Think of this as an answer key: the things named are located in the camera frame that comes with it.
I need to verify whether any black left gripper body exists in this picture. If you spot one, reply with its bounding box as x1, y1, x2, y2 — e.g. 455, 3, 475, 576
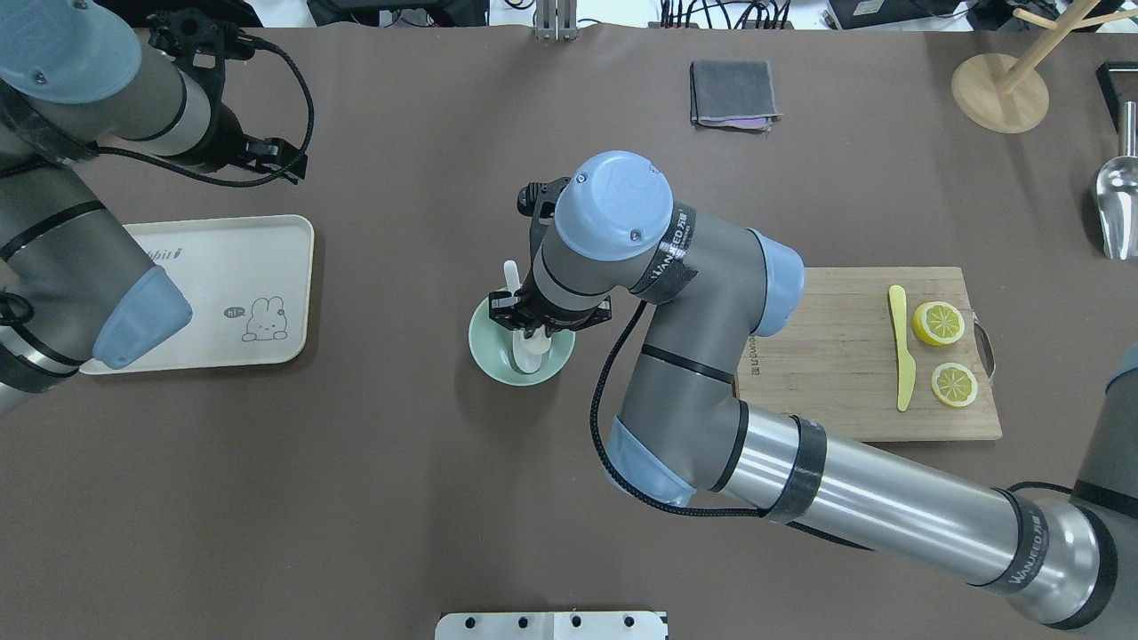
191, 104, 255, 173

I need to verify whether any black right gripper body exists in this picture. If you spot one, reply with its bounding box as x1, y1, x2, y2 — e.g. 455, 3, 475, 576
511, 276, 613, 336

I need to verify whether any white steamed bun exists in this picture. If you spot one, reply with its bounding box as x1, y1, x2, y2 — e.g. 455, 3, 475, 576
521, 327, 551, 356

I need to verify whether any white ceramic spoon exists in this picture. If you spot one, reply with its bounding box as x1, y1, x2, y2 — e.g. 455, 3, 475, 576
501, 260, 543, 374

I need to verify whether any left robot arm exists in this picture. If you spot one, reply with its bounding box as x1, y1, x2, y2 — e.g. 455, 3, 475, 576
1, 1, 310, 413

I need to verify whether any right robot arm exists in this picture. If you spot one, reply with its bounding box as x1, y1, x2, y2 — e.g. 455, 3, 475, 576
484, 151, 1135, 639

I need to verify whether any mint green bowl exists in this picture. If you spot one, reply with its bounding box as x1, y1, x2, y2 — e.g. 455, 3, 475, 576
468, 297, 576, 388

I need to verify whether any cream rabbit print tray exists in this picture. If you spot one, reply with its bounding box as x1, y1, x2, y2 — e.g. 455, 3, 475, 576
122, 214, 316, 372

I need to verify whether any grey folded cloth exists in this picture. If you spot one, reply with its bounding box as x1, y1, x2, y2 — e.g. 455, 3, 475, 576
688, 60, 783, 132

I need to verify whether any bamboo cutting board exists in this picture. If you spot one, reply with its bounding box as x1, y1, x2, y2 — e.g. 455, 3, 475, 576
734, 266, 1001, 442

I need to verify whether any yellow plastic knife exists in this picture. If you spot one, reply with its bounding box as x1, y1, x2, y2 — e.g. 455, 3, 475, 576
887, 284, 916, 412

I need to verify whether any lemon slice thick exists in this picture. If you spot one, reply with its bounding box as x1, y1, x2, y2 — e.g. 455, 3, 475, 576
912, 300, 965, 346

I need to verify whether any lemon slice thin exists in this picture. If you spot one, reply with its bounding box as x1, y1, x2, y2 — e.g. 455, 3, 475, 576
930, 362, 978, 408

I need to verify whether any wooden cup tree stand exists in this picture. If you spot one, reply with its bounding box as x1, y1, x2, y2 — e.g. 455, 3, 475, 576
950, 1, 1137, 134

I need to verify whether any steel scoop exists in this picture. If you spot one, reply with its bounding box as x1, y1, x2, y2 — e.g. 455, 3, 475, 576
1094, 101, 1137, 260

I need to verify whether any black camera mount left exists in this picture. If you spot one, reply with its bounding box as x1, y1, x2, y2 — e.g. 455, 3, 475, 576
146, 8, 256, 68

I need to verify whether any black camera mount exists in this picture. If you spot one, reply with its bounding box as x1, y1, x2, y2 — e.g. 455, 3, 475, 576
146, 8, 256, 68
517, 177, 570, 262

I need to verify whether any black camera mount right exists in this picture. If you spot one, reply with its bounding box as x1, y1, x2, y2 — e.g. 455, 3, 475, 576
517, 177, 570, 262

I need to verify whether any aluminium frame post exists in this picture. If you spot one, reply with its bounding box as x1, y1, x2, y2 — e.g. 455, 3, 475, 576
533, 0, 578, 42

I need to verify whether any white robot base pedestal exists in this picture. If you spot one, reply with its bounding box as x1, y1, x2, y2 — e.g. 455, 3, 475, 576
434, 612, 669, 639

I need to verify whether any black wire glass rack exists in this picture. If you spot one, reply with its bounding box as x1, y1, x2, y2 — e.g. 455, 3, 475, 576
1096, 60, 1137, 130

